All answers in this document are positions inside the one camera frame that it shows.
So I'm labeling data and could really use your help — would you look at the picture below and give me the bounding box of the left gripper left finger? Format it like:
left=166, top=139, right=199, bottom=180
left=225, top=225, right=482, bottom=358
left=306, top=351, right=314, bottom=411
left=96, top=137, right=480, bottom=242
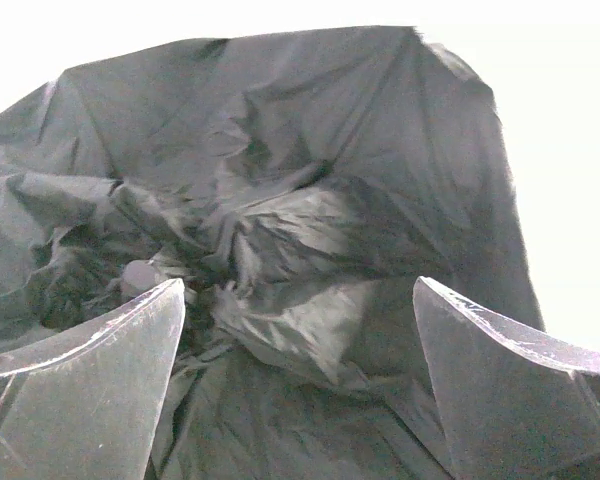
left=0, top=279, right=185, bottom=479

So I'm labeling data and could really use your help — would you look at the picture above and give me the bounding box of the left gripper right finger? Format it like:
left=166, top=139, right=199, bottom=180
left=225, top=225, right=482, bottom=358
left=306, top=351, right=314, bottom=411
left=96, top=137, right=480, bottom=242
left=413, top=277, right=600, bottom=479

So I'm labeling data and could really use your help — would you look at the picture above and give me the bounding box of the black folding umbrella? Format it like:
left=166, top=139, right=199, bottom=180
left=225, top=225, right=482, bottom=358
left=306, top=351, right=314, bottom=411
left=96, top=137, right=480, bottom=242
left=0, top=27, right=542, bottom=479

